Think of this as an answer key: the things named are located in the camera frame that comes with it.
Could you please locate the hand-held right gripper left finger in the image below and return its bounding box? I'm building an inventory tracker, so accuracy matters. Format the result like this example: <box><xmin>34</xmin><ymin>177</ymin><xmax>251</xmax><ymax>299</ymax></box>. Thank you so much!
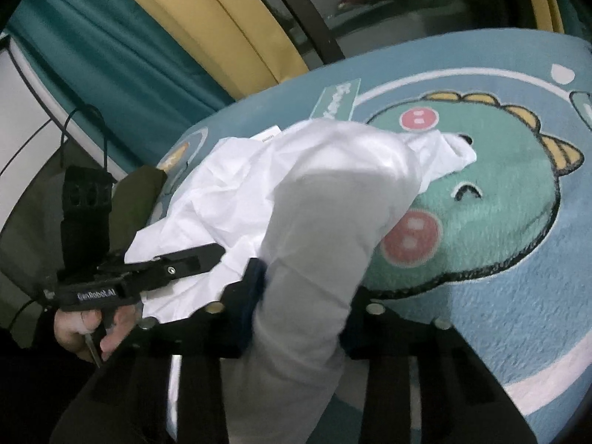
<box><xmin>50</xmin><ymin>258</ymin><xmax>269</xmax><ymax>444</ymax></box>

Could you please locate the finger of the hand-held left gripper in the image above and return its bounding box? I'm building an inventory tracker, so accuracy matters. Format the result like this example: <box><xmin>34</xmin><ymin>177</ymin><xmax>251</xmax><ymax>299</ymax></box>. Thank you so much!
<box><xmin>98</xmin><ymin>243</ymin><xmax>226</xmax><ymax>291</ymax></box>

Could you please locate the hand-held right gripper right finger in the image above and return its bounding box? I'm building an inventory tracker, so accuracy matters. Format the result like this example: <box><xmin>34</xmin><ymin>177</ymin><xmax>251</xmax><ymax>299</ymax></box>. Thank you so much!
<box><xmin>335</xmin><ymin>286</ymin><xmax>541</xmax><ymax>444</ymax></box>

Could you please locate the white shirt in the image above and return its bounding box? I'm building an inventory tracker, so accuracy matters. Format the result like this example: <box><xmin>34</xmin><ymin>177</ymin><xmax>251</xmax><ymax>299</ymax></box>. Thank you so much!
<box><xmin>125</xmin><ymin>118</ymin><xmax>477</xmax><ymax>444</ymax></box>

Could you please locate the person's left hand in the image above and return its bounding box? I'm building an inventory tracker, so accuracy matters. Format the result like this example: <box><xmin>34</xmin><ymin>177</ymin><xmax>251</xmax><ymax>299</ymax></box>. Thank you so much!
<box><xmin>54</xmin><ymin>306</ymin><xmax>137</xmax><ymax>364</ymax></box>

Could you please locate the olive green cloth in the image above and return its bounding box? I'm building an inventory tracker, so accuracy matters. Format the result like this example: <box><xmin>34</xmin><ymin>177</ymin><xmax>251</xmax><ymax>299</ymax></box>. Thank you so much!
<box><xmin>113</xmin><ymin>164</ymin><xmax>168</xmax><ymax>253</ymax></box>

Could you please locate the blue dinosaur printed blanket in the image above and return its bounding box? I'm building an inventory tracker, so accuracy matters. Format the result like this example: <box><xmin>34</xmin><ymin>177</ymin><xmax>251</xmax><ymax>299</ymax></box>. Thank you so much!
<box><xmin>155</xmin><ymin>28</ymin><xmax>592</xmax><ymax>444</ymax></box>

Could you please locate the teal curtain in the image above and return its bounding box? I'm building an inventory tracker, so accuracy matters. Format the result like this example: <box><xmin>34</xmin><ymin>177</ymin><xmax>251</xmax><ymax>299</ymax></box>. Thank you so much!
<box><xmin>9</xmin><ymin>0</ymin><xmax>232</xmax><ymax>139</ymax></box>

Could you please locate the dark framed glass door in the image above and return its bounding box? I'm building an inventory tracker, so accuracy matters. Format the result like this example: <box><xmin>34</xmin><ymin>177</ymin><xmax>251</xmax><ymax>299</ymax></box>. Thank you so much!
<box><xmin>226</xmin><ymin>0</ymin><xmax>537</xmax><ymax>63</ymax></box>

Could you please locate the black cable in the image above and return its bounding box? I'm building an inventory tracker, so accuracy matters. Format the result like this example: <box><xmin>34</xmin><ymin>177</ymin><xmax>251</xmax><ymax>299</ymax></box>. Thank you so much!
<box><xmin>60</xmin><ymin>105</ymin><xmax>112</xmax><ymax>172</ymax></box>

